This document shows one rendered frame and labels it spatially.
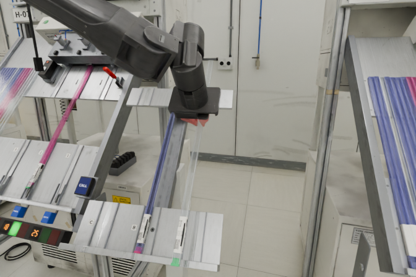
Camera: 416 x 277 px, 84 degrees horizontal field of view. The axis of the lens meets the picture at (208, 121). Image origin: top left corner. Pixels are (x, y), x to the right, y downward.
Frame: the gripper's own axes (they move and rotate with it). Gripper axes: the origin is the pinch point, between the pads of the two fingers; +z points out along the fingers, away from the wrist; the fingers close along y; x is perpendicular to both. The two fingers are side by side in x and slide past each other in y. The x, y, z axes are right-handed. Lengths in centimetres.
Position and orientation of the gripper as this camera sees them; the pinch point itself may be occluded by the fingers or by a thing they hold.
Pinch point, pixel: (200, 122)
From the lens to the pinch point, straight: 54.9
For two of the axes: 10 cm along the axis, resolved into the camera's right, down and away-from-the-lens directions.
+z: 1.0, 5.4, 8.3
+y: -9.9, -0.5, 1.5
